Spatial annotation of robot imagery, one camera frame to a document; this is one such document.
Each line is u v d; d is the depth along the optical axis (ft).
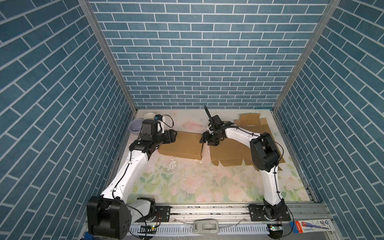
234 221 2.41
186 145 3.09
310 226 2.29
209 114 2.84
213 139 2.82
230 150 3.33
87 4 2.27
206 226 2.26
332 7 2.32
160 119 2.42
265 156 1.82
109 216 1.25
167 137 2.32
